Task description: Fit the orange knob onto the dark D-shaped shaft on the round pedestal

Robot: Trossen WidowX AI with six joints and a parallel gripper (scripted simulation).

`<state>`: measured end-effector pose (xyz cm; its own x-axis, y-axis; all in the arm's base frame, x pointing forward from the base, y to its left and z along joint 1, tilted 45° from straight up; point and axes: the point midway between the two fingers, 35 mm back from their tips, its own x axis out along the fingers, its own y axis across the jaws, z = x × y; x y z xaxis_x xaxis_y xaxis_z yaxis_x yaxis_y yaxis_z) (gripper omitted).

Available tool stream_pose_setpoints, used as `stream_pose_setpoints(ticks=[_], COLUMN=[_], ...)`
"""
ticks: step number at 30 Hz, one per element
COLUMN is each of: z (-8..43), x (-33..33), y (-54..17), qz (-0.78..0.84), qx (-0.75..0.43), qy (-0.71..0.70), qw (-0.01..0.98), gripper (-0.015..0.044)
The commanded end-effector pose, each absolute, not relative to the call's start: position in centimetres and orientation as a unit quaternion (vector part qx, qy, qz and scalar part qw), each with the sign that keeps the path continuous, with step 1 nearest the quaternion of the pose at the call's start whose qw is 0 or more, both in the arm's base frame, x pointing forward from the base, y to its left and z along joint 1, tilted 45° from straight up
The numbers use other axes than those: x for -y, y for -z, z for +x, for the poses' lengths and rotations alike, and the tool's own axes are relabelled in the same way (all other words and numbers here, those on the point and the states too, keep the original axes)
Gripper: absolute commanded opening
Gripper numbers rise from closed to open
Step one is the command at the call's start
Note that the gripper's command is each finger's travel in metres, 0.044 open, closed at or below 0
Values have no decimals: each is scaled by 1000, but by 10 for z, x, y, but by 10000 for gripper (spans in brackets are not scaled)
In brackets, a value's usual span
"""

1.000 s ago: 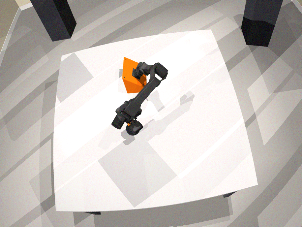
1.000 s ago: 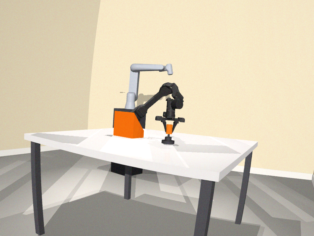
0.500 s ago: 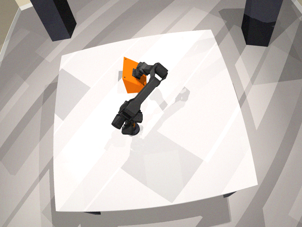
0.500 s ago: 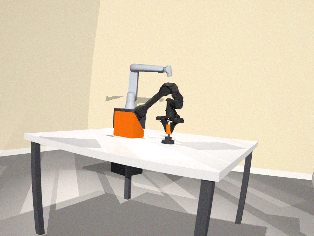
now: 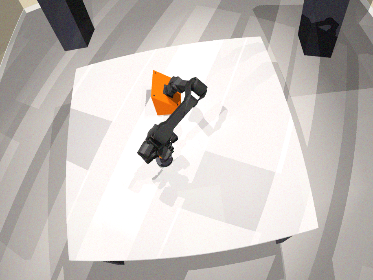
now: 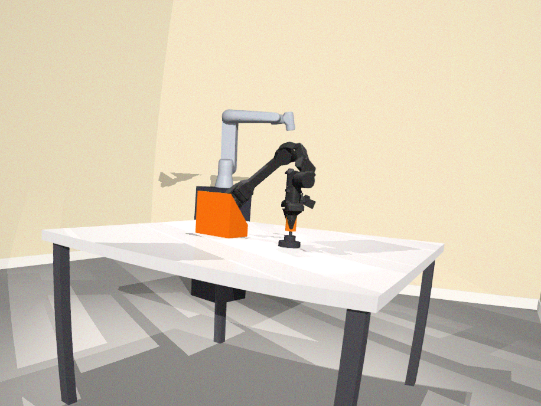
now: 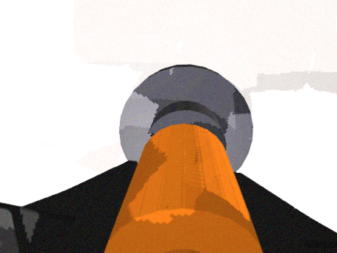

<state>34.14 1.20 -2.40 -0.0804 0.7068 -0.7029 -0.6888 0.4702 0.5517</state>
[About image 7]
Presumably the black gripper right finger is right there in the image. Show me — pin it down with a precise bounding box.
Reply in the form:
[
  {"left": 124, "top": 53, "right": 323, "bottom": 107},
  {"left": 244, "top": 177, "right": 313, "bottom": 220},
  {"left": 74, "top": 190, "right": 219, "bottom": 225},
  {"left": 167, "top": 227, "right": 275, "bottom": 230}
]
[{"left": 233, "top": 172, "right": 337, "bottom": 253}]

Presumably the orange knob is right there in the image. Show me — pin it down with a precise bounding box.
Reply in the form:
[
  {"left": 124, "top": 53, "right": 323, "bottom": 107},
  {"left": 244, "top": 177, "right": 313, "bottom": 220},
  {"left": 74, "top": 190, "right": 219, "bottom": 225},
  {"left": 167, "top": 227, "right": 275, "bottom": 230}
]
[{"left": 104, "top": 124, "right": 263, "bottom": 253}]

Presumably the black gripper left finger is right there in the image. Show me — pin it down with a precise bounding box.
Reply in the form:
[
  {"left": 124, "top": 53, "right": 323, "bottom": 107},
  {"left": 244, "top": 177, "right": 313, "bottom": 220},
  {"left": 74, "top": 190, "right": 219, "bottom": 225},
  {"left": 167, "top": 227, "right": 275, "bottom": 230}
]
[{"left": 0, "top": 160, "right": 138, "bottom": 253}]

